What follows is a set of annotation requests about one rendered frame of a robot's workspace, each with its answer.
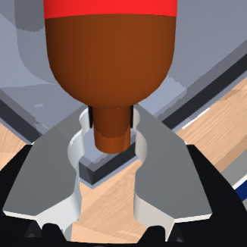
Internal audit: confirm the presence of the grey flat bar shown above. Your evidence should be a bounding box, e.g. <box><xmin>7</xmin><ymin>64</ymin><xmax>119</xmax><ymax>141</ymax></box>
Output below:
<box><xmin>183</xmin><ymin>108</ymin><xmax>247</xmax><ymax>189</ymax></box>

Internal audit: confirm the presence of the grey rectangular tray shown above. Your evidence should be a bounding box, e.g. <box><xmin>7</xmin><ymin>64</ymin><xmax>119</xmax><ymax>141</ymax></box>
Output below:
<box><xmin>0</xmin><ymin>0</ymin><xmax>247</xmax><ymax>189</ymax></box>

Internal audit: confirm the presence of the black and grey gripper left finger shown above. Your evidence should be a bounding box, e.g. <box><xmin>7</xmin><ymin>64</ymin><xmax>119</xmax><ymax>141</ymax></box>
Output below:
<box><xmin>0</xmin><ymin>105</ymin><xmax>93</xmax><ymax>243</ymax></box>

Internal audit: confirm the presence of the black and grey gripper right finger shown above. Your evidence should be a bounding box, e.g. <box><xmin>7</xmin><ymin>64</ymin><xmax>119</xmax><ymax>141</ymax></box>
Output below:
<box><xmin>130</xmin><ymin>103</ymin><xmax>247</xmax><ymax>247</ymax></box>

